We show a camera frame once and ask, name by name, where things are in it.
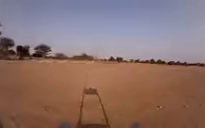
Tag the brown bare dirt ground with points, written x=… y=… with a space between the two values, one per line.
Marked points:
x=133 y=90

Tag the row of trees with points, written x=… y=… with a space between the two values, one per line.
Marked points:
x=40 y=50

